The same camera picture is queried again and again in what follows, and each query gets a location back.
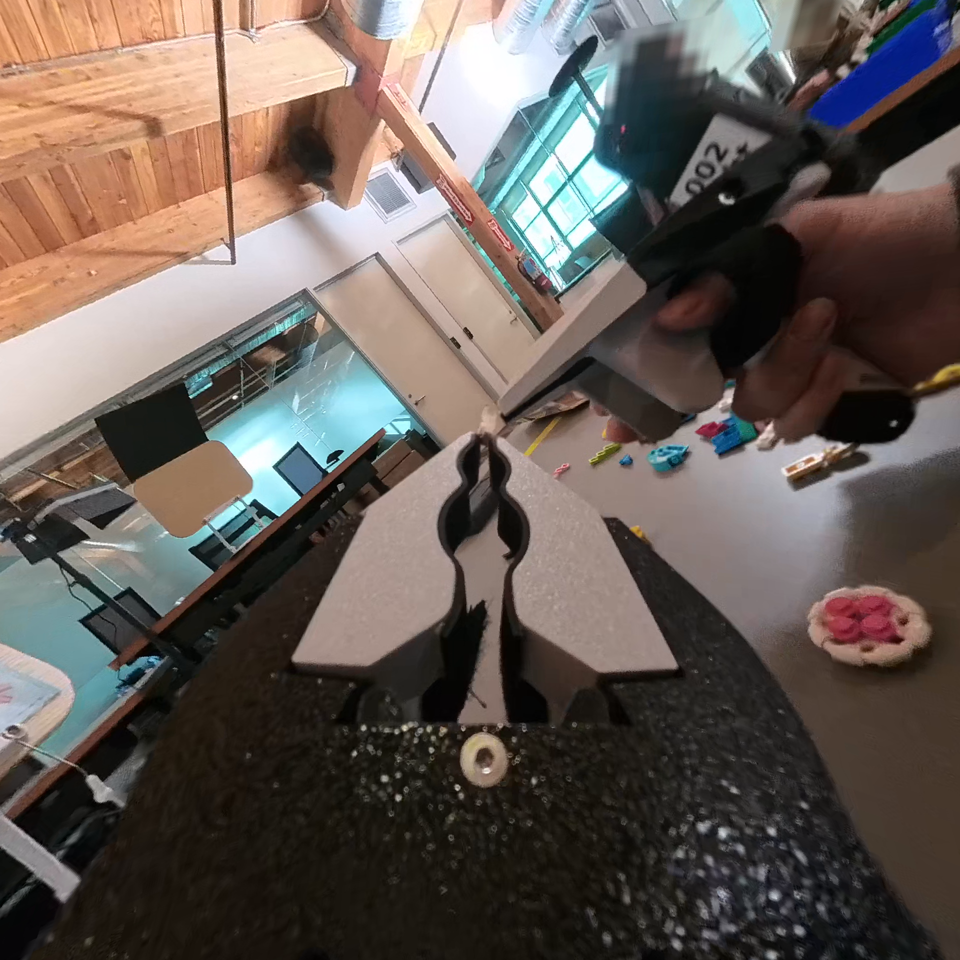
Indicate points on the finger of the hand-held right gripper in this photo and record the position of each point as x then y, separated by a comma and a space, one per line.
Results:
577, 337
652, 390

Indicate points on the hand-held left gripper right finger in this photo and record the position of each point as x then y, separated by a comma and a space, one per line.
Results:
600, 600

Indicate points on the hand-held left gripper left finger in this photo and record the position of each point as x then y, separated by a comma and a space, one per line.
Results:
367, 592

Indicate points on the pile of colourful toy bricks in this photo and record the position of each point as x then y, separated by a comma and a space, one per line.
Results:
727, 435

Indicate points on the grey desk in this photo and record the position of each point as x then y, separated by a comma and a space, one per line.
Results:
750, 540

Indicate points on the person's right hand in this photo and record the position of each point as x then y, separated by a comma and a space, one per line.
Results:
877, 285

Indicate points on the cyan arch toy brick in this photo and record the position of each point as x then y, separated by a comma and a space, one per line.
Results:
667, 457

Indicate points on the red fire extinguisher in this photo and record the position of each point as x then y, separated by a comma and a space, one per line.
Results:
536, 271

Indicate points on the lime green toy brick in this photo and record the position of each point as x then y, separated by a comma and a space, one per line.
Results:
604, 454

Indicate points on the yellow tape strip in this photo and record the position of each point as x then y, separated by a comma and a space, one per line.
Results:
544, 435

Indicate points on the brown wooden table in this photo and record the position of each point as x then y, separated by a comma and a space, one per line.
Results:
300, 506

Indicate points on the white door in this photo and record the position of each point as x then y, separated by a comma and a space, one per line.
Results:
390, 345
457, 277

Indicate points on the paned window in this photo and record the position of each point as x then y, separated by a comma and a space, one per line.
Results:
562, 195

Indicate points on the black monitor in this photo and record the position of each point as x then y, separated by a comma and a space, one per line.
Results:
300, 469

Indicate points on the beige board on stand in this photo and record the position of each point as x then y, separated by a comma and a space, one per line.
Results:
195, 487

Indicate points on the black disc floor lamp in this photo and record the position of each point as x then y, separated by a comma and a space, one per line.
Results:
574, 64

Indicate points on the glass office partition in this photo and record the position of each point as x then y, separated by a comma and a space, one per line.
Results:
255, 405

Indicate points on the blue plastic bin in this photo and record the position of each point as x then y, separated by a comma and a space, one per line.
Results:
885, 67

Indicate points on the black flag panel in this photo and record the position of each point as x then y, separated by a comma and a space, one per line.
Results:
150, 431

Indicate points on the white round pie toy brick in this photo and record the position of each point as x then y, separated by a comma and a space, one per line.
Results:
870, 626

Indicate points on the dark round ceiling fixture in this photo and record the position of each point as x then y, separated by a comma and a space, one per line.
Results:
311, 154

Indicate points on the black light stand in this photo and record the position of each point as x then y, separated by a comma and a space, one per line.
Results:
45, 536

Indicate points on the white power adapter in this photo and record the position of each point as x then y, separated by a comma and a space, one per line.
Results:
103, 791

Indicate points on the round beige table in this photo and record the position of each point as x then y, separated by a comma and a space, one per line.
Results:
30, 697

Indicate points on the black hanging pipe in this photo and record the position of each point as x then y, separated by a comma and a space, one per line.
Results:
225, 150

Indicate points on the black wall speaker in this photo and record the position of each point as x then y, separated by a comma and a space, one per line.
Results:
427, 161

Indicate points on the wooden post with red signs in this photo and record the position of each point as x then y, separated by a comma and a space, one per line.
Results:
431, 154

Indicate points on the wall vent grille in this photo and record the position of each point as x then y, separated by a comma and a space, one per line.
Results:
390, 195

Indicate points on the silver air duct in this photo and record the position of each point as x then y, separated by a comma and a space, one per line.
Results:
540, 22
386, 15

